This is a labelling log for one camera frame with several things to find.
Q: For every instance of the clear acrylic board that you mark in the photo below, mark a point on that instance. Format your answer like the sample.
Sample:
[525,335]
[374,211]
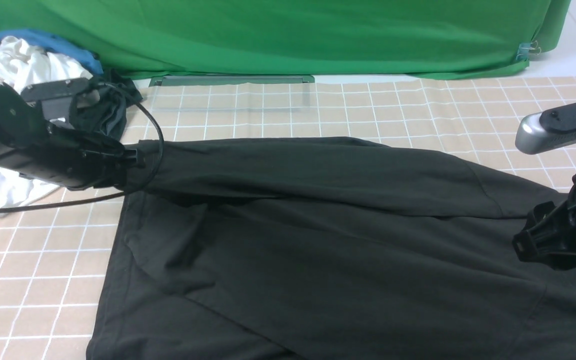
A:
[218,93]

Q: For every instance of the blue crumpled garment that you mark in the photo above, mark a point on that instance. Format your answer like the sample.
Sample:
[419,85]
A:
[56,44]

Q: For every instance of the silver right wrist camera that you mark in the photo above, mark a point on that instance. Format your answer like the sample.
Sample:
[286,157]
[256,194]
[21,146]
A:
[548,130]

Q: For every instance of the white crumpled garment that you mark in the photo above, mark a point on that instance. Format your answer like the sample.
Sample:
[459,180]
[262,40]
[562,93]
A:
[23,64]

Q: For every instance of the dark gray long-sleeved shirt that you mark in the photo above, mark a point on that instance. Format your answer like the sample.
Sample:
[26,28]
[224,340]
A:
[330,248]

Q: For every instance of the binder clips on backdrop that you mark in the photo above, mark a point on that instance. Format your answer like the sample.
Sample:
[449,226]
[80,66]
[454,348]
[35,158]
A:
[526,49]

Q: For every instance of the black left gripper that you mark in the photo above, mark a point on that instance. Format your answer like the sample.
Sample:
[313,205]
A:
[70,158]

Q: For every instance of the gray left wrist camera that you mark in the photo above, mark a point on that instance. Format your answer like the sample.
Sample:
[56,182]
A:
[60,100]

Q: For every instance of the dark teal crumpled garment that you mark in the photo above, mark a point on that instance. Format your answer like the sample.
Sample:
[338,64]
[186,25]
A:
[108,115]

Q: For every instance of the beige checkered tablecloth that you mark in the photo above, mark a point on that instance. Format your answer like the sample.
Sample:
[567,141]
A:
[53,262]

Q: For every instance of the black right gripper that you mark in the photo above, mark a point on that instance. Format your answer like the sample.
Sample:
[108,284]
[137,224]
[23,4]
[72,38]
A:
[549,234]

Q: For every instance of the green backdrop cloth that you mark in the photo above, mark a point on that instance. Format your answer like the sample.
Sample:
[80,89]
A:
[431,39]

